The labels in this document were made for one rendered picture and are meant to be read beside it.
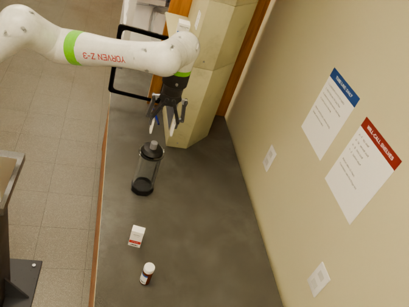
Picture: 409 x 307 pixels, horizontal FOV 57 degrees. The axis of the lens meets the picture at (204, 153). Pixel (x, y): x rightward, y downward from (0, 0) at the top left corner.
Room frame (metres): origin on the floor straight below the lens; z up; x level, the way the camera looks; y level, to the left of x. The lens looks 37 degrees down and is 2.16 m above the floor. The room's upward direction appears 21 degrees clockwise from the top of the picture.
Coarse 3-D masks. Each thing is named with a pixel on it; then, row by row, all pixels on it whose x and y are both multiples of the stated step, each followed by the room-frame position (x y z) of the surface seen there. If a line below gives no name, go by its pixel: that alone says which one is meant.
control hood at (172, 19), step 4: (168, 12) 1.81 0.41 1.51; (168, 16) 1.76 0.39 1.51; (172, 16) 1.78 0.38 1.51; (176, 16) 1.80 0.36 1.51; (180, 16) 1.82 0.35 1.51; (184, 16) 1.84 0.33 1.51; (168, 20) 1.71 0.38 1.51; (172, 20) 1.73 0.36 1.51; (176, 20) 1.75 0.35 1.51; (188, 20) 1.82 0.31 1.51; (168, 24) 1.67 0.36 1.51; (172, 24) 1.68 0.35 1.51; (176, 24) 1.70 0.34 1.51; (168, 28) 1.63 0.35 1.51; (172, 28) 1.64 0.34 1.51; (176, 28) 1.66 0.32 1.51; (168, 32) 1.59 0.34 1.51; (172, 32) 1.60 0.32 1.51
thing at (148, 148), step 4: (144, 144) 1.21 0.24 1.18; (148, 144) 1.22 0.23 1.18; (152, 144) 1.19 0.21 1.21; (156, 144) 1.20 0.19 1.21; (144, 148) 1.19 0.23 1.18; (148, 148) 1.19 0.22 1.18; (152, 148) 1.19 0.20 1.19; (156, 148) 1.21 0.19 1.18; (160, 148) 1.22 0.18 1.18; (144, 152) 1.17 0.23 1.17; (148, 152) 1.17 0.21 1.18; (152, 152) 1.18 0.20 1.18; (156, 152) 1.19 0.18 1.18; (160, 152) 1.20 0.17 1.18; (148, 156) 1.16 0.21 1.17; (152, 156) 1.17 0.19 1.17; (156, 156) 1.18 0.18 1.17; (160, 156) 1.19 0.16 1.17
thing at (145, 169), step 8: (144, 160) 1.16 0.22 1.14; (160, 160) 1.18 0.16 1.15; (136, 168) 1.18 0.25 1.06; (144, 168) 1.16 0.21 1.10; (152, 168) 1.17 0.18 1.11; (136, 176) 1.17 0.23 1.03; (144, 176) 1.16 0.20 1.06; (152, 176) 1.18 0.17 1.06; (136, 184) 1.17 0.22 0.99; (144, 184) 1.16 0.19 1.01; (152, 184) 1.19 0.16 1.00
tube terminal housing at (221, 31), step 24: (192, 0) 1.85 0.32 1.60; (192, 24) 1.71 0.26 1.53; (216, 24) 1.58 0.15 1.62; (240, 24) 1.70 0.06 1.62; (216, 48) 1.59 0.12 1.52; (192, 72) 1.56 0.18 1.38; (216, 72) 1.63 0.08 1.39; (192, 96) 1.58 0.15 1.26; (216, 96) 1.71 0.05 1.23; (192, 120) 1.59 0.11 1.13; (168, 144) 1.56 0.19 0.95; (192, 144) 1.65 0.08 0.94
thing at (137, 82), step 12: (132, 36) 1.78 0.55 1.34; (144, 36) 1.79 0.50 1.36; (120, 72) 1.77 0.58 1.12; (132, 72) 1.79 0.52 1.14; (144, 72) 1.80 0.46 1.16; (120, 84) 1.77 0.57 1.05; (132, 84) 1.79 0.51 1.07; (144, 84) 1.81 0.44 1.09; (156, 84) 1.82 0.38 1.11; (144, 96) 1.81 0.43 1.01
